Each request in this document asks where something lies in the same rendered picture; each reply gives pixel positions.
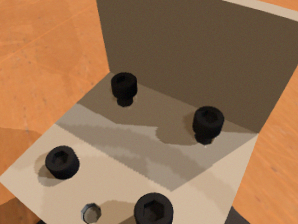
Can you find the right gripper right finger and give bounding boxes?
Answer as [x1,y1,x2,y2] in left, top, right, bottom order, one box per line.
[225,206,250,224]

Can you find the black socket head screw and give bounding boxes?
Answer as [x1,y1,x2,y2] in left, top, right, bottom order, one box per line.
[134,193,174,224]
[192,106,224,145]
[111,72,137,107]
[45,146,80,180]

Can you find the beige l-shaped bracket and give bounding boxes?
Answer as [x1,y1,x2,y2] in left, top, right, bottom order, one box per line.
[0,0,298,224]

